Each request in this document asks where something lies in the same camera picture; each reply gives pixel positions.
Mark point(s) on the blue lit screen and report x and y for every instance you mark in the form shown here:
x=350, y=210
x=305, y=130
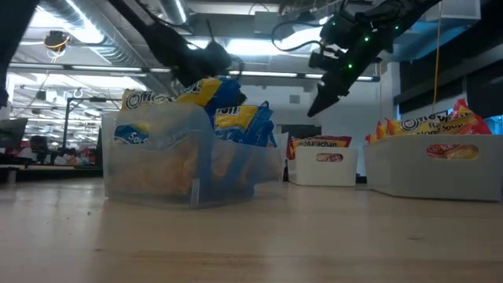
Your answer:
x=498, y=123

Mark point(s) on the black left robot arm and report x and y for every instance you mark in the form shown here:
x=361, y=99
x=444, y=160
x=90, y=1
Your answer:
x=157, y=35

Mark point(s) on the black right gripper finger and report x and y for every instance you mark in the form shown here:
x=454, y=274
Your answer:
x=322, y=102

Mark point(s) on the blue soy sauce ramen packet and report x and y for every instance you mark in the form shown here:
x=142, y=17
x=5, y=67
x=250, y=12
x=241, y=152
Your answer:
x=135, y=100
x=243, y=122
x=220, y=92

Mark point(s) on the black rack frame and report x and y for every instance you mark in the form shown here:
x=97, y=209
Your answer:
x=78, y=100

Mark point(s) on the black upright post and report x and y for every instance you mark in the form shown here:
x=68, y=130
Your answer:
x=12, y=31

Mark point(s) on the clear plastic storage bin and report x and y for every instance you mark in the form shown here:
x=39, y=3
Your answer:
x=157, y=173

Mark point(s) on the small gray wall vent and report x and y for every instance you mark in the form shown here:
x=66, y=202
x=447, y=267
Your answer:
x=294, y=99

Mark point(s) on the gray monitor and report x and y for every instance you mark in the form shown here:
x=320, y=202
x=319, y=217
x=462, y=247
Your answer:
x=12, y=131

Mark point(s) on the gray ceiling junction box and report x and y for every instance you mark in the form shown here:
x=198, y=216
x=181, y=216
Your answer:
x=267, y=23

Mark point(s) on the white plastic bin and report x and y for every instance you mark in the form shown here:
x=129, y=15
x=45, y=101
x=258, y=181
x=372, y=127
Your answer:
x=401, y=177
x=326, y=173

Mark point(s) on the white ceiling air unit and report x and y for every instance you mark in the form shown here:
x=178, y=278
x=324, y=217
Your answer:
x=452, y=9

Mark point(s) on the silver ventilation duct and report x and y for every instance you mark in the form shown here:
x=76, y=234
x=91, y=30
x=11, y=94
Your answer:
x=173, y=9
x=98, y=31

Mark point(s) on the orange chicken ramen packet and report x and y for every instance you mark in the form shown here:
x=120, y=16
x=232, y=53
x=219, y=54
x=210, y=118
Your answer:
x=432, y=123
x=377, y=133

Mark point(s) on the black wall screen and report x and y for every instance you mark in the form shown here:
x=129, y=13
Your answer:
x=302, y=131

